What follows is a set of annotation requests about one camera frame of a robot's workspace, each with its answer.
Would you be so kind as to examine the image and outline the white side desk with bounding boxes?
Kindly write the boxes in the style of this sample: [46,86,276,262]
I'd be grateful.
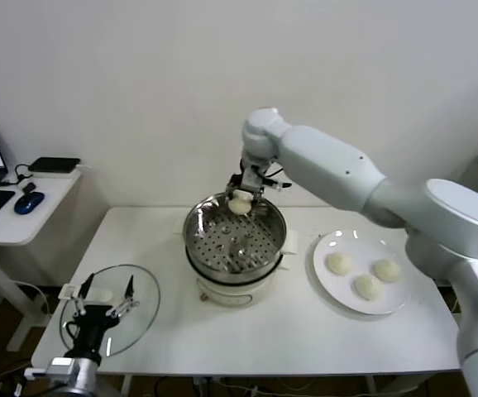
[0,167,83,352]

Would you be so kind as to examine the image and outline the blue computer mouse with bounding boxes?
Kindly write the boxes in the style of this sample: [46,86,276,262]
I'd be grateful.
[13,192,45,215]

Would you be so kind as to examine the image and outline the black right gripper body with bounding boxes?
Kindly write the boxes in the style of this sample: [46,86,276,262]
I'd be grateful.
[238,160,270,195]

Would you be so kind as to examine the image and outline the thin black desk cable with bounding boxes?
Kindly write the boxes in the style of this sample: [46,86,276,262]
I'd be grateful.
[1,164,33,185]

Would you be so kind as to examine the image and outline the glass lid with white handle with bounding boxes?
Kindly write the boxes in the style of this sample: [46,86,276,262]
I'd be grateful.
[59,264,161,357]

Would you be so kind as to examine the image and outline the white round plate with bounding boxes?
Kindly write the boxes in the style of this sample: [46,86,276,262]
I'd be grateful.
[312,229,413,318]

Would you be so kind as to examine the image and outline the black flat device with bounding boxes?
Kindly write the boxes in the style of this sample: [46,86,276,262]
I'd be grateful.
[27,156,82,175]

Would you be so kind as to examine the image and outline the stainless steel steamer basket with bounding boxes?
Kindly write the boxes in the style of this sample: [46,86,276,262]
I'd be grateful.
[182,192,288,286]

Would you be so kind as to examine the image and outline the white steamed baozi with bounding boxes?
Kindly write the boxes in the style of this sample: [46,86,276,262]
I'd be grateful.
[227,194,253,216]
[353,274,385,301]
[325,251,354,276]
[373,259,402,283]

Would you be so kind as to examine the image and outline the black sheathed gripper cable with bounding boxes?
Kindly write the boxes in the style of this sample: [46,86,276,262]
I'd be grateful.
[64,321,81,347]

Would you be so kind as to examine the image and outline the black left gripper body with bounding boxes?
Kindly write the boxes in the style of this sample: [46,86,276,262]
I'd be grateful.
[72,304,120,366]

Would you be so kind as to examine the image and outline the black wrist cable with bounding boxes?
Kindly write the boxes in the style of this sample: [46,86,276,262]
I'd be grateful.
[261,167,294,192]

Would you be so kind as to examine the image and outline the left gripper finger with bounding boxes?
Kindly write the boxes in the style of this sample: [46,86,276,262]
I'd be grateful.
[72,273,96,318]
[106,275,141,319]

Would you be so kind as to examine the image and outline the white floor cable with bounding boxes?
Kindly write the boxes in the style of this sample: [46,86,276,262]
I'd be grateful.
[13,280,52,318]

